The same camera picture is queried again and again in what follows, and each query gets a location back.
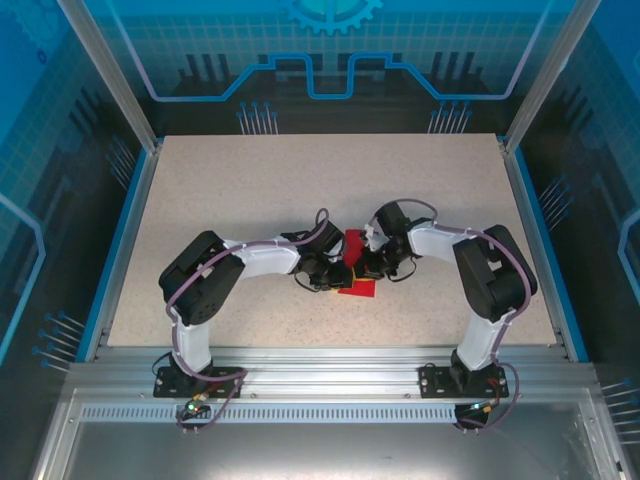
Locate aluminium frame post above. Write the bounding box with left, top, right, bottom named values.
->
left=501, top=0, right=599, bottom=155
left=55, top=0, right=165, bottom=155

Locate slotted grey cable duct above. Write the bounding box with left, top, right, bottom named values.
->
left=78, top=404, right=469, bottom=426

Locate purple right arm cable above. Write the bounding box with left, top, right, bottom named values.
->
left=367, top=198, right=534, bottom=435

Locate cable connector with green light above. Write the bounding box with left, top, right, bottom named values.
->
left=464, top=397, right=501, bottom=419
left=178, top=392, right=214, bottom=420

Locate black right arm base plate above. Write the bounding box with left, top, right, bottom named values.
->
left=417, top=363, right=512, bottom=400

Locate steel sheet panel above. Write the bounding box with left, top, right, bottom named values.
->
left=29, top=387, right=629, bottom=480

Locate aluminium table side rail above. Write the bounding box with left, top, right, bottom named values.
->
left=501, top=139, right=574, bottom=361
left=92, top=142, right=165, bottom=361

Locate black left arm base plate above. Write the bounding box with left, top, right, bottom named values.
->
left=152, top=364, right=247, bottom=400

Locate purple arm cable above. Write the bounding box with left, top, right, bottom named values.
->
left=164, top=207, right=254, bottom=435
left=367, top=198, right=534, bottom=435

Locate wide aluminium mounting rail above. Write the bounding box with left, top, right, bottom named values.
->
left=63, top=343, right=600, bottom=404

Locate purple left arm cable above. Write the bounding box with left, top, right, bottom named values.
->
left=164, top=207, right=254, bottom=435

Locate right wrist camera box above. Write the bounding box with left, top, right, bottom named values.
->
left=362, top=224, right=389, bottom=252

